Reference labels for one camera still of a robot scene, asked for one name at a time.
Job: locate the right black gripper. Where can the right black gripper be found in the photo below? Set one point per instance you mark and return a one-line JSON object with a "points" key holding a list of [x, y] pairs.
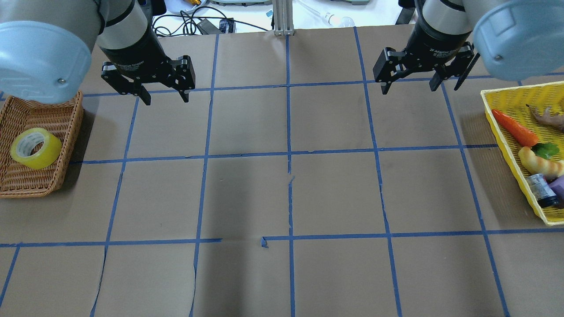
{"points": [[434, 48]]}

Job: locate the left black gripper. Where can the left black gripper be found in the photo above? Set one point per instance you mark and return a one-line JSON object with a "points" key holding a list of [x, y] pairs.
{"points": [[135, 49]]}

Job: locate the yellow tape roll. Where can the yellow tape roll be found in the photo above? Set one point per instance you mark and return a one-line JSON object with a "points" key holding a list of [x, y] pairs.
{"points": [[36, 148]]}

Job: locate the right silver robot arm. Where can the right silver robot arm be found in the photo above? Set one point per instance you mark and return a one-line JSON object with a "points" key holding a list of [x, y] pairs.
{"points": [[515, 39]]}

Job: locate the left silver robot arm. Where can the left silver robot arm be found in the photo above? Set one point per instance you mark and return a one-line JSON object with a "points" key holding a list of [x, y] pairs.
{"points": [[46, 48]]}

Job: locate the blue plate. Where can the blue plate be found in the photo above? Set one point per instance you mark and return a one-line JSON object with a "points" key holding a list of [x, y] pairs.
{"points": [[176, 6]]}

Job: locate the brown wicker basket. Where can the brown wicker basket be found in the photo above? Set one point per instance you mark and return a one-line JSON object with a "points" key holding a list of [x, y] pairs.
{"points": [[17, 115]]}

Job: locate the yellow plastic basket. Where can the yellow plastic basket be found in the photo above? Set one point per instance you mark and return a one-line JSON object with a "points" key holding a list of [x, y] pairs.
{"points": [[527, 123]]}

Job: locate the orange toy carrot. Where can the orange toy carrot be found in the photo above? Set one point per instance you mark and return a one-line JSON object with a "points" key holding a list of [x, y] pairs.
{"points": [[520, 133]]}

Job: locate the brown toy animal figure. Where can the brown toy animal figure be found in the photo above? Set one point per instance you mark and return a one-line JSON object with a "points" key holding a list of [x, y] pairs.
{"points": [[546, 118]]}

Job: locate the toy croissant bread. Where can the toy croissant bread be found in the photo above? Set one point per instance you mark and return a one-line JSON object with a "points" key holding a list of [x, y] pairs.
{"points": [[537, 165]]}

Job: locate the purple foam block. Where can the purple foam block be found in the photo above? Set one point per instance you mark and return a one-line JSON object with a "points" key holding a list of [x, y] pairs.
{"points": [[557, 186]]}

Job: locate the aluminium frame post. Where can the aluminium frame post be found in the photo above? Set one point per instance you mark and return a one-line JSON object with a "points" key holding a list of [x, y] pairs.
{"points": [[283, 18]]}

